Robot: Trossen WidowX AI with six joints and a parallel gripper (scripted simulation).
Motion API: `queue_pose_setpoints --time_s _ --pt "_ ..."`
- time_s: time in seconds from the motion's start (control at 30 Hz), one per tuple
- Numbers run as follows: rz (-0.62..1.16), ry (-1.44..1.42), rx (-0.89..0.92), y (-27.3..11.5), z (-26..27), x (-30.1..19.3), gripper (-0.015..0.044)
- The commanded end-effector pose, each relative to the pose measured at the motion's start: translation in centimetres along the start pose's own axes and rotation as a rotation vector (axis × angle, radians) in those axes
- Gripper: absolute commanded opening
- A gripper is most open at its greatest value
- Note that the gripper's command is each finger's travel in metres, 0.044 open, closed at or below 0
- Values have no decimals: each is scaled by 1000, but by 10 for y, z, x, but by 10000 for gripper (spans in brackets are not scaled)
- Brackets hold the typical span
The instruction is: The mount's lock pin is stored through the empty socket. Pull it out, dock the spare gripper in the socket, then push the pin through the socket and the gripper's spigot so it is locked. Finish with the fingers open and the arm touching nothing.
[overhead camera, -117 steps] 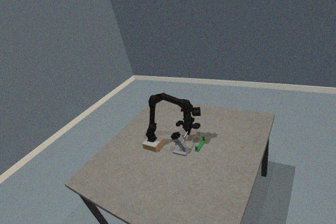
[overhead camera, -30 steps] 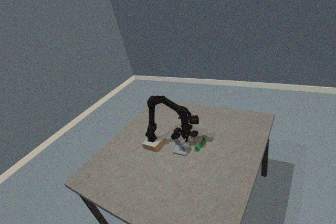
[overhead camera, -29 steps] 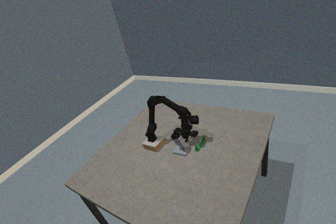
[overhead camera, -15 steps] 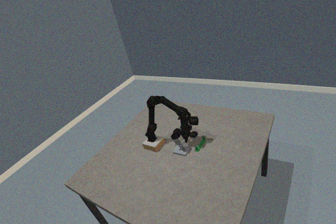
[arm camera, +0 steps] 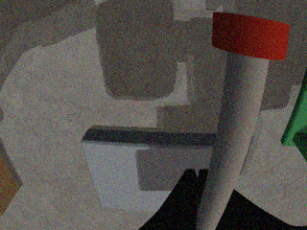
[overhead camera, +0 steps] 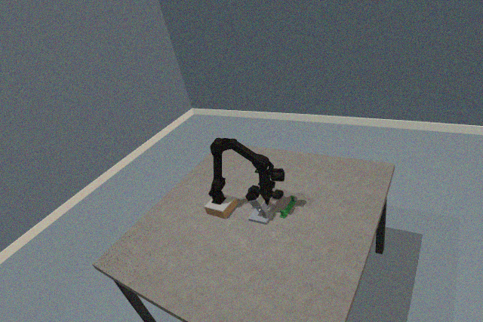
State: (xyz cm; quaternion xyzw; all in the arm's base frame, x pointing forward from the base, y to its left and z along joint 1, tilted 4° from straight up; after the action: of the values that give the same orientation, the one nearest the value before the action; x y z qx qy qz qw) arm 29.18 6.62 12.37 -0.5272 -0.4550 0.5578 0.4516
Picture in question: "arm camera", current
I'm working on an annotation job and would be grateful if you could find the grey tapered pin with red cap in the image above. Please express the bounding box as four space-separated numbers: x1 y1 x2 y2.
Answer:
196 11 291 230

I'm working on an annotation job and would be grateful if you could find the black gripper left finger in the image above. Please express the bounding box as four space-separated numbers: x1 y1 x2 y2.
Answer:
138 169 199 230

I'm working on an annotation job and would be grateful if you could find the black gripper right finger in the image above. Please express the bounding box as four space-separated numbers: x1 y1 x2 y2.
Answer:
197 169 307 230

